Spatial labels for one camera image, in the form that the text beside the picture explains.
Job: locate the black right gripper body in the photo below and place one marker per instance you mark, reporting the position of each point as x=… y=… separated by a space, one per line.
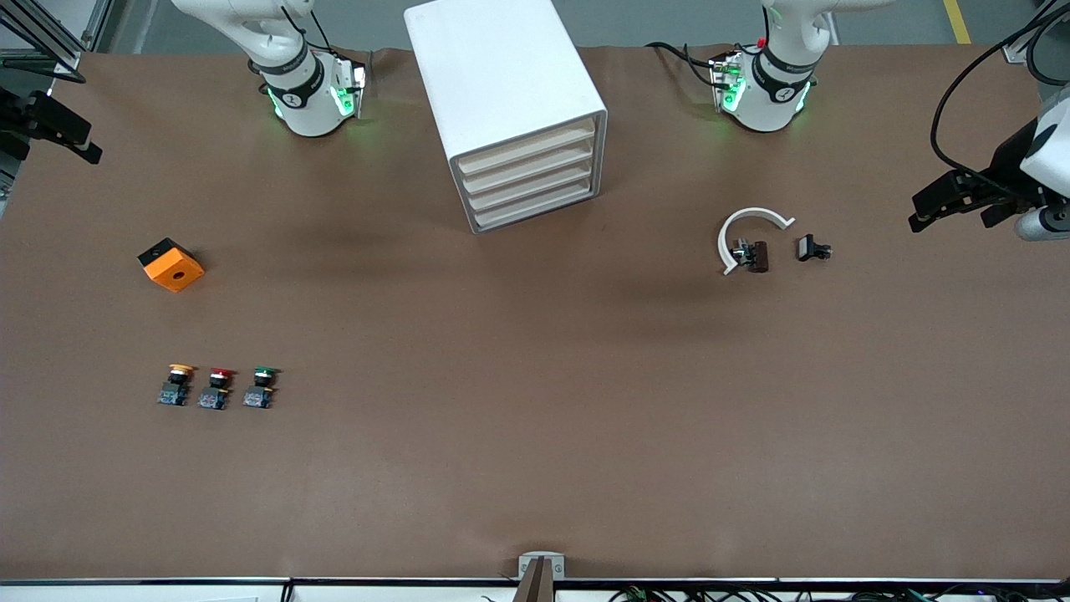
x=18 y=114

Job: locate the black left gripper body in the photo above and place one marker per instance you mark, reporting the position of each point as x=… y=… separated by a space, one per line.
x=1009 y=163

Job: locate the yellow push button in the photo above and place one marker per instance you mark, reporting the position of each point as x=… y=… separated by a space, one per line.
x=177 y=385

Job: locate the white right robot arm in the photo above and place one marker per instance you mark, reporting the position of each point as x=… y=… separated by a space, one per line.
x=305 y=109

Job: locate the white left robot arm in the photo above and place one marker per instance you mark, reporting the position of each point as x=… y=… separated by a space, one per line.
x=773 y=92

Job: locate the red push button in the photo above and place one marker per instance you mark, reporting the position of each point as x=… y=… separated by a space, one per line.
x=217 y=389

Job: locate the green push button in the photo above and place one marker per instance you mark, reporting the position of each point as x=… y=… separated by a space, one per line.
x=262 y=387

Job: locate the black contact block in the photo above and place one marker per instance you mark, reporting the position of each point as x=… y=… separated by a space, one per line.
x=809 y=247

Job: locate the brown contact block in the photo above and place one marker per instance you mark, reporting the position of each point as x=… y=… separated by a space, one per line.
x=756 y=255

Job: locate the brown table cover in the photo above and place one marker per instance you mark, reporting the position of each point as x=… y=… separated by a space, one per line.
x=501 y=418

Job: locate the aluminium frame profile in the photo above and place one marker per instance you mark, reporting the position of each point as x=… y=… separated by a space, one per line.
x=50 y=38
x=1016 y=52

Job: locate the orange button enclosure box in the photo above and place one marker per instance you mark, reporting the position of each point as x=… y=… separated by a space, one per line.
x=171 y=269

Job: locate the base connector bracket green light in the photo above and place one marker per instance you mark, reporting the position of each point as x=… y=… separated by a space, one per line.
x=729 y=84
x=347 y=88

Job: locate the white table edge rail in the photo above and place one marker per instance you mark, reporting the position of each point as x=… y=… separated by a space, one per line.
x=167 y=590

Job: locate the grey camera post bracket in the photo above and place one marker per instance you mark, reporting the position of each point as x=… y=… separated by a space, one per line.
x=542 y=562

